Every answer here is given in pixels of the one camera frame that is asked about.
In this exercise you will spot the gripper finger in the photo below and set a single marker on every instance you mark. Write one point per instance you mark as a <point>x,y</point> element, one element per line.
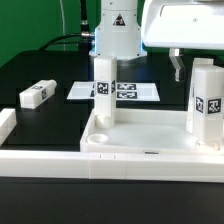
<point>176,57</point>

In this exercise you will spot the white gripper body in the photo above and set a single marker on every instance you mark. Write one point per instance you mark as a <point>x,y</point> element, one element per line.
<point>189,24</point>

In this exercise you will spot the white U-shaped fence frame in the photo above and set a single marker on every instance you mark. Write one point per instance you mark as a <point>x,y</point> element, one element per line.
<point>124,166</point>

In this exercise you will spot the white desk top tray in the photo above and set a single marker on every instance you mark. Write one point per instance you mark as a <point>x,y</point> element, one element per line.
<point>139,131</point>

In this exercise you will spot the white fiducial marker sheet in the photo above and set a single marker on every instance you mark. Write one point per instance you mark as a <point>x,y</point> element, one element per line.
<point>124,91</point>

